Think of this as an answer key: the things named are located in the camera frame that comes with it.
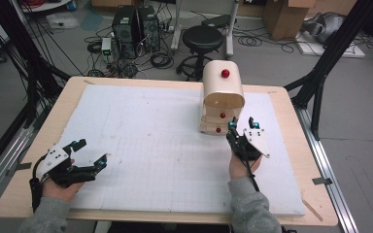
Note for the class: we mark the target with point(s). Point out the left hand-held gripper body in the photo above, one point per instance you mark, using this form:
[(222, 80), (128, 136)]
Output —
[(56, 161)]

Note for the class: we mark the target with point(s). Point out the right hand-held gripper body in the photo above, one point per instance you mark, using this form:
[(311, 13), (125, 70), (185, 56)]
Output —
[(251, 144)]

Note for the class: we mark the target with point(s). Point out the cream drawer cabinet red knobs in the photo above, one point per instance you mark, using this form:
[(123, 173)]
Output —
[(220, 87)]

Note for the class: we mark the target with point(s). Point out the person's right hand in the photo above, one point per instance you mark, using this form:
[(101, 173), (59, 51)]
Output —
[(238, 168)]

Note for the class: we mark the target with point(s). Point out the person's left hand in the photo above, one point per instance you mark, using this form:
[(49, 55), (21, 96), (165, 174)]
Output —
[(58, 192)]

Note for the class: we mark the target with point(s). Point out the grey tape piece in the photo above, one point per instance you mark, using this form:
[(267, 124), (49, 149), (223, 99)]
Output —
[(322, 181), (21, 167)]

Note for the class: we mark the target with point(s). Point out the light wooden table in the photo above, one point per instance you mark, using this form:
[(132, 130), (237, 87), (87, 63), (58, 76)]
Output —
[(64, 106)]

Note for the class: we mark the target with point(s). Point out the white foam board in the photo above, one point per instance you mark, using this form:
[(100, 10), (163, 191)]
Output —
[(158, 145)]

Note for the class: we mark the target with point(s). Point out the masking tape strip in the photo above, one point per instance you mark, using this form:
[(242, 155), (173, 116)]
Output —
[(312, 210)]

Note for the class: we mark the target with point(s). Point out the black round stool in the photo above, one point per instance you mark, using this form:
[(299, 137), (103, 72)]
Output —
[(202, 37)]

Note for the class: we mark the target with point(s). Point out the small grey power supply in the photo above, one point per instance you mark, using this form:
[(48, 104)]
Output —
[(106, 45)]

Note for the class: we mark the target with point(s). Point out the large cardboard box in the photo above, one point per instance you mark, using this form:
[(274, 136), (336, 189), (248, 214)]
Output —
[(281, 19)]

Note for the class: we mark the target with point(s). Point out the white floor board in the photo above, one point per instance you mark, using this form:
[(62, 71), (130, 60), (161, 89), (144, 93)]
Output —
[(343, 51)]

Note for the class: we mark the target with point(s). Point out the grey bag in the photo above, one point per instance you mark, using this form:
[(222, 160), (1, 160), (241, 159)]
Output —
[(323, 27)]

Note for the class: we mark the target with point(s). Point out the black computer tower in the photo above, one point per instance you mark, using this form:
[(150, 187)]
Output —
[(124, 30), (149, 29)]

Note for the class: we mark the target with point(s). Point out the clear plastic bag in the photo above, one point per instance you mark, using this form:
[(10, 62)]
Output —
[(62, 21)]

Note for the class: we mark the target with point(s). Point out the aluminium rail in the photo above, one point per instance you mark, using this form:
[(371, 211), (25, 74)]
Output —
[(3, 165), (323, 161)]

